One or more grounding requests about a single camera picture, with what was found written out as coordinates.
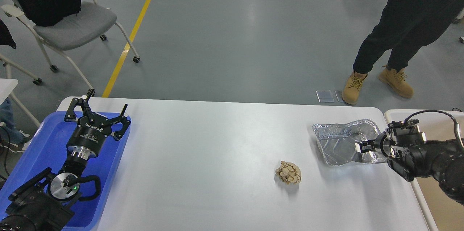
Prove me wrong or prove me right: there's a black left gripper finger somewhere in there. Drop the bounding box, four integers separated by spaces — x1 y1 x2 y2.
108 104 131 141
64 97 92 122

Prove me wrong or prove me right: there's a black cable at left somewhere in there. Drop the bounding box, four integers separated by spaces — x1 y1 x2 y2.
0 122 11 181

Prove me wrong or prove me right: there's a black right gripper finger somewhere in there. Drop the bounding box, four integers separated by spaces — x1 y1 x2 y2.
355 140 379 153

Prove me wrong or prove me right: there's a tan boot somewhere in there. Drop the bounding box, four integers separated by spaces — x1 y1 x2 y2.
342 71 368 105
378 65 414 99

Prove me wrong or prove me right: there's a beige plastic bin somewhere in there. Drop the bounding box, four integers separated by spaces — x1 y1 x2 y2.
384 109 464 231

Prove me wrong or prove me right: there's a tan left boot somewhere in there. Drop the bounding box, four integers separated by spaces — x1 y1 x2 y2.
342 71 368 105

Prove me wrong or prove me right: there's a tan right boot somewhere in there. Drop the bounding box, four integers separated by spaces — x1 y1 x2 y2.
378 65 414 99

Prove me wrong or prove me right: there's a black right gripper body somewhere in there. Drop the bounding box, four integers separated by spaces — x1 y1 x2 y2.
373 120 435 182

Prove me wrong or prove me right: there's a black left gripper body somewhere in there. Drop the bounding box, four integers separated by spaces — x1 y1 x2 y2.
66 112 112 158

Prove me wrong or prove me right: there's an aluminium foil tray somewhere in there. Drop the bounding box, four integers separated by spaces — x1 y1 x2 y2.
312 119 386 167

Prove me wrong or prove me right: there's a crumpled brown paper ball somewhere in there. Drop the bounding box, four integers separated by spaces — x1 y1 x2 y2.
275 161 302 185

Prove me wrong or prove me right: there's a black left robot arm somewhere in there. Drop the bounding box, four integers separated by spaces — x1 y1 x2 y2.
1 97 131 231

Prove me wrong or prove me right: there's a blue plastic tray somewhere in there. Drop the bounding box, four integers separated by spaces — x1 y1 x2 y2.
0 111 130 231

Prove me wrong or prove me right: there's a clear floor plate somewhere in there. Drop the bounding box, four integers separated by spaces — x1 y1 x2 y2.
316 90 335 103

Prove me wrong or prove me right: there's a person in black trousers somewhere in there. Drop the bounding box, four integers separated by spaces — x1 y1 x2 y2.
353 0 464 74

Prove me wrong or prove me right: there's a grey office chair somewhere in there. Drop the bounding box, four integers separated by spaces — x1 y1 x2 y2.
1 0 140 96

